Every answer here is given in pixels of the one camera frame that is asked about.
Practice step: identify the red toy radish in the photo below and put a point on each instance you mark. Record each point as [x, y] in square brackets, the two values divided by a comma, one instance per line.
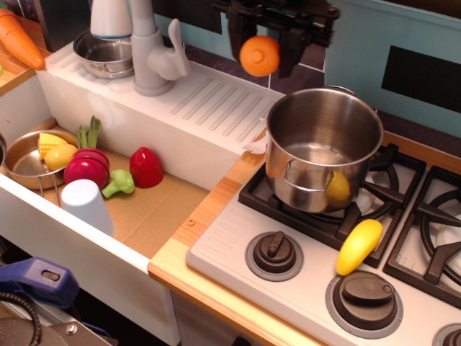
[88, 162]

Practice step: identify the black stove knob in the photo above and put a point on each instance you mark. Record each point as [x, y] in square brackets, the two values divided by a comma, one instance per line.
[448, 335]
[274, 256]
[364, 304]

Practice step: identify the small orange toy carrot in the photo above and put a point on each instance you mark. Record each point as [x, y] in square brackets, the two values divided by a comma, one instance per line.
[259, 55]

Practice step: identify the black stove grate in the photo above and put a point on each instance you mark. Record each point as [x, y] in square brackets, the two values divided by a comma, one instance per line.
[426, 254]
[390, 184]

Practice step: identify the blue clamp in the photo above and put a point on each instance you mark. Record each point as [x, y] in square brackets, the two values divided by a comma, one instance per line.
[42, 280]

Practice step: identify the left black stove grate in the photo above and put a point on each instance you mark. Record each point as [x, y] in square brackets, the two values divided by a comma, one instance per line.
[390, 184]

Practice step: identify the yellow toy squash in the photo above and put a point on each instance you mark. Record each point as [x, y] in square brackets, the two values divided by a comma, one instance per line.
[358, 245]

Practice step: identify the light blue plastic cup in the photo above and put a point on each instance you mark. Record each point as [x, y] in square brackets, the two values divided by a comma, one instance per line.
[83, 199]

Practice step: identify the small steel pan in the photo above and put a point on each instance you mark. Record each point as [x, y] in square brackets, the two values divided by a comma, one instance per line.
[23, 163]

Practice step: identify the grey metal mount bracket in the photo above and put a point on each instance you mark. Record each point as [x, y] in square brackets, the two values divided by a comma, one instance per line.
[24, 322]

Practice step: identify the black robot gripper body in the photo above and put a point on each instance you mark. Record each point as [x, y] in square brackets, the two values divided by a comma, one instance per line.
[315, 17]

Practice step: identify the large orange toy carrot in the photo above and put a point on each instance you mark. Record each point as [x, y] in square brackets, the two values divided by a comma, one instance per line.
[17, 41]

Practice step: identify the right black stove grate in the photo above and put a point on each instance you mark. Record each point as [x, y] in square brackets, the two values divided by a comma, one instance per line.
[426, 254]

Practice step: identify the right black stove knob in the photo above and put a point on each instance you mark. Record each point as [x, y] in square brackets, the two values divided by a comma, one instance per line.
[448, 335]

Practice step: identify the grey toy faucet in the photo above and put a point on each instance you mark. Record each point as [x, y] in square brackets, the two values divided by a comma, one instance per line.
[156, 66]

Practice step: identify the middle black stove knob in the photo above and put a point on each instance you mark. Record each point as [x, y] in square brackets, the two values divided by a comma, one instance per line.
[364, 304]

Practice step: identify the steel bowl on ledge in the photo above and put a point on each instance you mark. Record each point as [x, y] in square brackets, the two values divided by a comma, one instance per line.
[106, 59]

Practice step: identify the large steel pot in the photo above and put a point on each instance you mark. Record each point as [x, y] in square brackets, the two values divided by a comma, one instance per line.
[319, 148]

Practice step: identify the green toy broccoli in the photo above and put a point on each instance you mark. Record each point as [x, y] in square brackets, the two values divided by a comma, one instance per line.
[120, 181]

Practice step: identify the left black stove knob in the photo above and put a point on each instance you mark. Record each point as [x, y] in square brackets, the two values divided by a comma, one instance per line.
[274, 256]

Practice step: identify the white bottle blue band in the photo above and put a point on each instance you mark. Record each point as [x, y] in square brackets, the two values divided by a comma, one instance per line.
[111, 19]

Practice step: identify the red toy pepper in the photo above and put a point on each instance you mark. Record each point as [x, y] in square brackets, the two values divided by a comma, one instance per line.
[146, 169]

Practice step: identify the yellow toy corn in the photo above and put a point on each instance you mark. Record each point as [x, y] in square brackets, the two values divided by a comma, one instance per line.
[47, 141]

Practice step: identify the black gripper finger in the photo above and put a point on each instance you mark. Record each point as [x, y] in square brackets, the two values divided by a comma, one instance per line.
[240, 29]
[292, 45]

